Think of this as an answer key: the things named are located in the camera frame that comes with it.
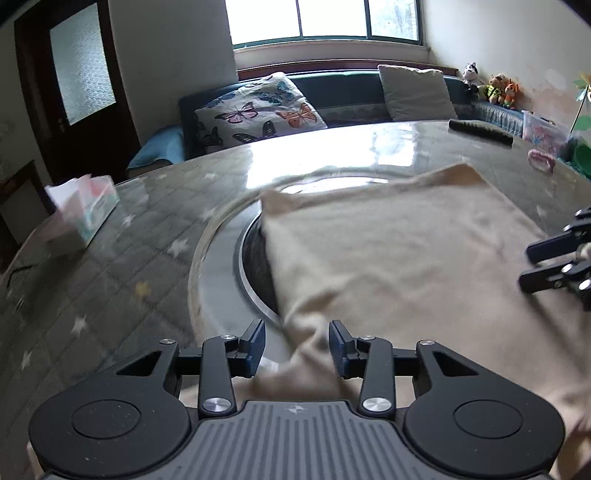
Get blue sofa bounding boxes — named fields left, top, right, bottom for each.
left=127, top=69, right=591, bottom=182

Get plain beige pillow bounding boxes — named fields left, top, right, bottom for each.
left=378, top=65, right=459, bottom=122

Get tissue box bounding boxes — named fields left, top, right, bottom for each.
left=45, top=175, right=121, bottom=252

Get beige garment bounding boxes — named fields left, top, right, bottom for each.
left=25, top=162, right=591, bottom=480

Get stuffed toys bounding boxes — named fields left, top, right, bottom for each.
left=484, top=74, right=508, bottom=105

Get colourful pinwheel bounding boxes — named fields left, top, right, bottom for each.
left=570, top=71, right=591, bottom=134

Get green plastic bowl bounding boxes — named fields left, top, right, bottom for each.
left=571, top=141, right=591, bottom=179

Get green framed window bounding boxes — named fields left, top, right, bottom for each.
left=225, top=0, right=424, bottom=51

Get black and white plush toy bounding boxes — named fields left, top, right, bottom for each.
left=463, top=62, right=482, bottom=96

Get pink hair scrunchie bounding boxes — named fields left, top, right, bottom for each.
left=527, top=148, right=557, bottom=174

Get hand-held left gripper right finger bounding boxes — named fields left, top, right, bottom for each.
left=328, top=319, right=481, bottom=418

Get black ribbed remote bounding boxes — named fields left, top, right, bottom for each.
left=449, top=119, right=515, bottom=148

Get round built-in induction cooker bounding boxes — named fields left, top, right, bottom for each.
left=188, top=166, right=416, bottom=344

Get butterfly print pillow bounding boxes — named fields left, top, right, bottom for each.
left=194, top=72, right=328, bottom=149

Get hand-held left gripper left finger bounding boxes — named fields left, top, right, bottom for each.
left=115, top=318, right=267, bottom=418

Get orange tiger plush toy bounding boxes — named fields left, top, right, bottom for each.
left=503, top=80, right=522, bottom=110

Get clear plastic storage box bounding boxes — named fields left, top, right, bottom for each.
left=522, top=110, right=572, bottom=158

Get dark wooden door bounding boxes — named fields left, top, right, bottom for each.
left=14, top=0, right=141, bottom=185

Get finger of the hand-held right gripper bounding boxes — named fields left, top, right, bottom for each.
left=518, top=257, right=591, bottom=297
left=526, top=209, right=591, bottom=265

